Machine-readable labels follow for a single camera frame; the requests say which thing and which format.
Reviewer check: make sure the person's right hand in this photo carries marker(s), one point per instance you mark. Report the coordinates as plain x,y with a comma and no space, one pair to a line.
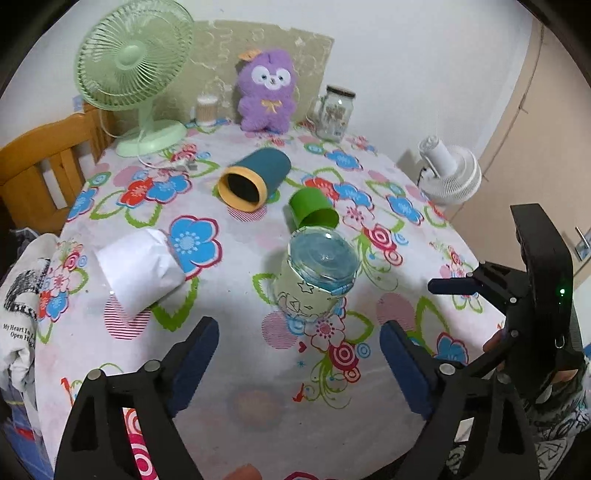
493,342

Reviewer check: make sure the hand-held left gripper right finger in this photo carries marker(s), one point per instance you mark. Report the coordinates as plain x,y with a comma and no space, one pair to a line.
406,364

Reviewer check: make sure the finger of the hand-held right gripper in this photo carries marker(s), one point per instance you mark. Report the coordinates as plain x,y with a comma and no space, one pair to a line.
491,355
450,286

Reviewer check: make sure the white paper cup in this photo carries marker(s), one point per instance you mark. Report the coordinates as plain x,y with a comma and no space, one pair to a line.
138,270

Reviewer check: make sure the purple plush toy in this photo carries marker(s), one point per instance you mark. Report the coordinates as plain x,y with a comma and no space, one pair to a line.
267,92

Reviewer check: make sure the white power plug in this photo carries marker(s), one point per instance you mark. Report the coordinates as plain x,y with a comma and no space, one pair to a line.
187,163

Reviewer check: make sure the white small fan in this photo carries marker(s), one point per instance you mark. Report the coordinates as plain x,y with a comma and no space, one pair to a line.
455,170

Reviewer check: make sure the wooden chair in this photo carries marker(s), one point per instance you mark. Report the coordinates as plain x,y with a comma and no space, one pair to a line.
41,157

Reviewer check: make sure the green desk fan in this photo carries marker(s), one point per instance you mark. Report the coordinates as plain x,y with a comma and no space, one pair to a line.
129,55

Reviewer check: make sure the floral tablecloth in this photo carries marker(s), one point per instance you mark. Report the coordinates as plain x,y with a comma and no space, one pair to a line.
240,258

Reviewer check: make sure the green plastic cup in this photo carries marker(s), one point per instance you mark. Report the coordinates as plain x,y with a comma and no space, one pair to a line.
311,207

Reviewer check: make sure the beige stone board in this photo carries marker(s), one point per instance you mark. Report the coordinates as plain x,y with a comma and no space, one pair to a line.
217,55

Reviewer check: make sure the glass jar with lid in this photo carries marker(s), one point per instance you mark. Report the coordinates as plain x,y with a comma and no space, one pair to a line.
334,113

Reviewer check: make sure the beige door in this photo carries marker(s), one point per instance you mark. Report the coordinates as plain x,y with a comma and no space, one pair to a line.
540,152

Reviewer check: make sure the white printed cloth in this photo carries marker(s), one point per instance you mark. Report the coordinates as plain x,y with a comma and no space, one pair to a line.
21,295

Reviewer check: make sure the clear glass cup green print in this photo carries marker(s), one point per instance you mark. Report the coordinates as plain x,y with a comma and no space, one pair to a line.
318,272

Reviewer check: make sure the cotton swab container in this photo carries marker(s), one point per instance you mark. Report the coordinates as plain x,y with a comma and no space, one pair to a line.
207,110

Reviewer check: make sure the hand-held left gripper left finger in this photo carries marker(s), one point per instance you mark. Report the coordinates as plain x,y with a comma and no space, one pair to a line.
198,360

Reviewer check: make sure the teal cup yellow rim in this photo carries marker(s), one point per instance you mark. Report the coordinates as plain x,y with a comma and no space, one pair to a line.
258,170

